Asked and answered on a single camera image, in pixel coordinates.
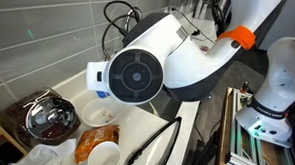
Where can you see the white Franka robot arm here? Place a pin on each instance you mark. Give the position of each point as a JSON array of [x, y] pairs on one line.
[[188, 61]]

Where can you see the wide white bowl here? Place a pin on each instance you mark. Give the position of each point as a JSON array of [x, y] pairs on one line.
[[97, 113]]

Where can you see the orange snack packet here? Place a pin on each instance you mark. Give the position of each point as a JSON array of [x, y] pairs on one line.
[[93, 141]]

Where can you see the black kitchen tongs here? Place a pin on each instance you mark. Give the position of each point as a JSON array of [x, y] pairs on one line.
[[158, 133]]

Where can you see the small red item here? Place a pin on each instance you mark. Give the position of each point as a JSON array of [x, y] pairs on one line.
[[204, 48]]

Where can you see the tall white cup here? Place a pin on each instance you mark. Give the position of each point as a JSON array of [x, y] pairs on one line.
[[103, 156]]

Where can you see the wooden base board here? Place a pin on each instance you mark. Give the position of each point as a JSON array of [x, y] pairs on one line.
[[222, 136]]

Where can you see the glass pot lid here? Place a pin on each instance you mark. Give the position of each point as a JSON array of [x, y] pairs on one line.
[[51, 118]]

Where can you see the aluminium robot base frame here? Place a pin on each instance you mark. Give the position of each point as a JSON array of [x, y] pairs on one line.
[[244, 157]]

